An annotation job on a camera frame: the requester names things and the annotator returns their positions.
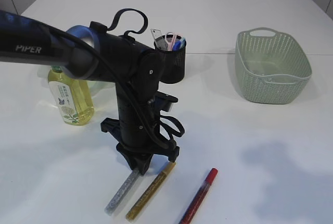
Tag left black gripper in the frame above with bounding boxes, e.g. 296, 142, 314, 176
100, 33, 180, 175

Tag blue glitter pen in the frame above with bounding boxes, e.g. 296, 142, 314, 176
105, 168, 140, 215

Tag green tea bottle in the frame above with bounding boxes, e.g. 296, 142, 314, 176
47, 66, 95, 126

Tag blue capped scissors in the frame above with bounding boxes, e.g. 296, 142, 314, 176
172, 38, 186, 51

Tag pink capped scissors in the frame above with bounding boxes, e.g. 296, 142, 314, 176
164, 32, 182, 52

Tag clear plastic ruler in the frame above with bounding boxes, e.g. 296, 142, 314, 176
150, 29, 168, 51

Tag clear plastic sheet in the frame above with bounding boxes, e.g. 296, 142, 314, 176
253, 67, 284, 83

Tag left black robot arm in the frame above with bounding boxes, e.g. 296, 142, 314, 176
1, 11, 185, 175

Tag gold glitter pen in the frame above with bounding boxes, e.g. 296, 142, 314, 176
125, 162, 176, 221

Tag red glitter pen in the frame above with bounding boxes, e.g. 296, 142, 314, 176
179, 168, 218, 224

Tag green wavy plastic plate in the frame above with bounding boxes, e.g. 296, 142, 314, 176
36, 65, 115, 96

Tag black mesh pen holder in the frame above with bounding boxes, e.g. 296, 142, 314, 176
154, 42, 187, 84

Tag green woven plastic basket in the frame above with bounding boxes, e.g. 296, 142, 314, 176
235, 28, 312, 105

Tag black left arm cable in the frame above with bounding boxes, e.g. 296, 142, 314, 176
39, 7, 185, 152

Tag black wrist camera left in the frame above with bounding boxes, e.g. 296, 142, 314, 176
154, 91, 178, 112

